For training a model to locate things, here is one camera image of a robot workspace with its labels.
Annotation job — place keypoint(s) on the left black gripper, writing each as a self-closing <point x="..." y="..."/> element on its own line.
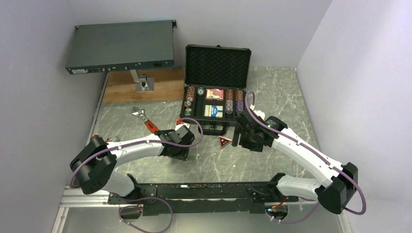
<point x="182" y="155"/>

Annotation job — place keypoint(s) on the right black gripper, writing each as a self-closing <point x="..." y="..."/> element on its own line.
<point x="254" y="146"/>

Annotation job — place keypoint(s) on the red triangular all-in button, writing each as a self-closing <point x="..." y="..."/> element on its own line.
<point x="223" y="141"/>

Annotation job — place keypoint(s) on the purple poker chip stack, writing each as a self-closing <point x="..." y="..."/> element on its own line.
<point x="239" y="107"/>

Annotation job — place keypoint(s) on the blue Texas Hold'em card deck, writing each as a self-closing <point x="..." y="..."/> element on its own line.
<point x="213" y="111"/>

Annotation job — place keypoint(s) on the black poker set case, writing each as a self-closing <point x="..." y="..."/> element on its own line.
<point x="215" y="67"/>

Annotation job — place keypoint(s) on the dark poker chip stack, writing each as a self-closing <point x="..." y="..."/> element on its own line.
<point x="229" y="106"/>

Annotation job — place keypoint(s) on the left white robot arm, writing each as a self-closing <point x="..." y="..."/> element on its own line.
<point x="94" y="166"/>

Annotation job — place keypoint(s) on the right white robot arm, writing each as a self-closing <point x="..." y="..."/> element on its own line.
<point x="333" y="185"/>

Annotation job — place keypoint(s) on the green chips in case bottom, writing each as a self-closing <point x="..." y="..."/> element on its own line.
<point x="188" y="112"/>

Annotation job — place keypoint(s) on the brown chip stack right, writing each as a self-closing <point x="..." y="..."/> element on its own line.
<point x="239" y="95"/>

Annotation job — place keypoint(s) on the red chip stack left column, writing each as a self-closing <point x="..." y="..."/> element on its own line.
<point x="189" y="96"/>

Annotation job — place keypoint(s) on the brown chip stack in case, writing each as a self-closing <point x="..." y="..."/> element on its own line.
<point x="229" y="94"/>

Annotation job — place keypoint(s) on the red card deck in case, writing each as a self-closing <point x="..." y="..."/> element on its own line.
<point x="214" y="94"/>

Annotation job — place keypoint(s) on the green chip in case top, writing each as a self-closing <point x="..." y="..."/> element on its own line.
<point x="200" y="91"/>

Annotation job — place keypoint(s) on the wooden board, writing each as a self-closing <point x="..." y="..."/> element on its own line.
<point x="168" y="85"/>

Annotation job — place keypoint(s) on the copper pipe fitting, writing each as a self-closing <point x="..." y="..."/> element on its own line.
<point x="97" y="137"/>

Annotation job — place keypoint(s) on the red-handled adjustable wrench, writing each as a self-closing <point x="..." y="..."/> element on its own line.
<point x="141" y="114"/>

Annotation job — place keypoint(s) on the grey metal stand bracket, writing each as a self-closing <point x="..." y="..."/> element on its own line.
<point x="143" y="83"/>

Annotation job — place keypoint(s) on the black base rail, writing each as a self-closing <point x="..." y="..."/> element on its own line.
<point x="184" y="198"/>

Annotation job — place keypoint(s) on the grey rack-mount network switch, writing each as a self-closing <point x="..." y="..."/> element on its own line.
<point x="121" y="46"/>

